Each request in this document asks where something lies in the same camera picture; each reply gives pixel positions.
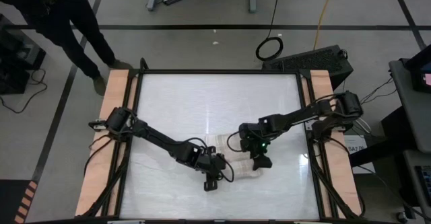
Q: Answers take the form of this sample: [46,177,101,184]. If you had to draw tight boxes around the thin black floor cable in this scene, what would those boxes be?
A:
[0,68,48,114]

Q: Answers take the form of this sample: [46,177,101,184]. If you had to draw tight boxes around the small black box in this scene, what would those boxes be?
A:
[0,67,31,96]

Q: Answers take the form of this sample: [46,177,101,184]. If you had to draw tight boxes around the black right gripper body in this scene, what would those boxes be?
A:
[238,122,271,156]

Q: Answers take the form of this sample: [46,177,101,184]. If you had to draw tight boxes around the black equipment case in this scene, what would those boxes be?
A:
[0,13,47,72]

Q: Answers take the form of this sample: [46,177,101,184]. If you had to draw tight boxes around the person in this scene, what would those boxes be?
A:
[0,0,134,97]

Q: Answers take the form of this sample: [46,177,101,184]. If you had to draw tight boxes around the yellow cable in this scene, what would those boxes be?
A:
[312,0,337,52]

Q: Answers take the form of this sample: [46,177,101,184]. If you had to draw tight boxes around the black mat orange stripes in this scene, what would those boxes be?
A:
[0,180,38,224]

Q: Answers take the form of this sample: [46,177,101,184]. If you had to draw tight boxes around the black monitor pink screen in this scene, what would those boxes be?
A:
[403,44,431,94]

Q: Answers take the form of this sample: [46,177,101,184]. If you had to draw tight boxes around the grey cabinet blue screen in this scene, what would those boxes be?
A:
[402,149,431,215]

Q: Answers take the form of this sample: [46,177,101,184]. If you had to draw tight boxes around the white paper label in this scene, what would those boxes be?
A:
[343,135,368,155]

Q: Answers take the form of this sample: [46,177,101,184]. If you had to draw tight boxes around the black coiled cable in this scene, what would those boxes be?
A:
[255,0,284,63]

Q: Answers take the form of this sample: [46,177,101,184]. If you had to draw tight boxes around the plaid white beige towel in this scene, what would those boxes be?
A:
[204,133,264,182]

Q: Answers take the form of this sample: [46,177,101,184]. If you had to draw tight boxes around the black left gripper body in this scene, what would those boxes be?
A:
[198,151,227,180]

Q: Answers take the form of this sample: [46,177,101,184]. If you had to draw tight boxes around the grey cart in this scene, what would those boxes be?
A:
[389,58,431,154]

